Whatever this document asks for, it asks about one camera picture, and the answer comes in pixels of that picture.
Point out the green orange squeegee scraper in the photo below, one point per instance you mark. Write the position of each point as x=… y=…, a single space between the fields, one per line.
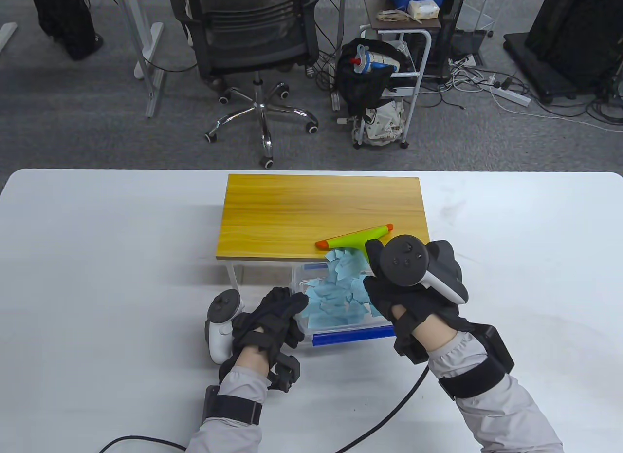
x=355 y=238

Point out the beige flat object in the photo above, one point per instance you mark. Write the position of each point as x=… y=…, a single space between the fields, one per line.
x=394 y=17

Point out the patterned cloth bag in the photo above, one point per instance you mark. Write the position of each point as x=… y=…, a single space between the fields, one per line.
x=384 y=124

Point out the white power strip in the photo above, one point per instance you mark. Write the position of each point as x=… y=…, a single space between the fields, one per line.
x=511 y=96

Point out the clear plastic storage box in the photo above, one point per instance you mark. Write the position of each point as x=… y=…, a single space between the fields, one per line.
x=350 y=337

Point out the blue white bottle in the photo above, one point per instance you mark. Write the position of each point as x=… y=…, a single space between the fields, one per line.
x=379 y=61

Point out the person's right hand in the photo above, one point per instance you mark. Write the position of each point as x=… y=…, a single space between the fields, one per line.
x=413 y=316

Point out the black equipment stand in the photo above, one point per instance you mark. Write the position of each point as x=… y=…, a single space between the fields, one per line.
x=574 y=34

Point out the white cart with brown top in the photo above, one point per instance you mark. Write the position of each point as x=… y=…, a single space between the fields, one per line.
x=375 y=5

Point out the grey tracking controller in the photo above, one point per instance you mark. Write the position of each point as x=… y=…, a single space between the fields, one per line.
x=404 y=260
x=221 y=326

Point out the black mesh bag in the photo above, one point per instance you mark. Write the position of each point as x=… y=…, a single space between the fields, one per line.
x=360 y=87

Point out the white desk foot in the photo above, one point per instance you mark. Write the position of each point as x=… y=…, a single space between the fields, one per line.
x=7 y=34

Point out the white tissue box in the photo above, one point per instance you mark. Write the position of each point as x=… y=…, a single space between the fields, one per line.
x=422 y=9

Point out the person's right forearm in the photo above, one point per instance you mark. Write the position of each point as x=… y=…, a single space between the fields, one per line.
x=506 y=414

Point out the person's left hand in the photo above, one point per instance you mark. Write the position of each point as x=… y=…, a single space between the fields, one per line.
x=263 y=331

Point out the person's left forearm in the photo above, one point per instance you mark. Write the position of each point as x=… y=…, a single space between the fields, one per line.
x=229 y=433

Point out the white desk leg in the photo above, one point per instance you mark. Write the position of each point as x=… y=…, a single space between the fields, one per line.
x=340 y=24

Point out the pile of blue paper scraps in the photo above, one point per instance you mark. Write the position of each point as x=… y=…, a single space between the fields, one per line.
x=336 y=297

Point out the small wooden table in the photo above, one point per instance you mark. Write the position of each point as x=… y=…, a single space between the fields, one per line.
x=292 y=209

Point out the white desk frame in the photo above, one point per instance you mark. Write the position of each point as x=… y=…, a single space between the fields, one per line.
x=155 y=36

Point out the black mesh office chair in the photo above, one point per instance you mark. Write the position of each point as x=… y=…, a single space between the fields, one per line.
x=253 y=39

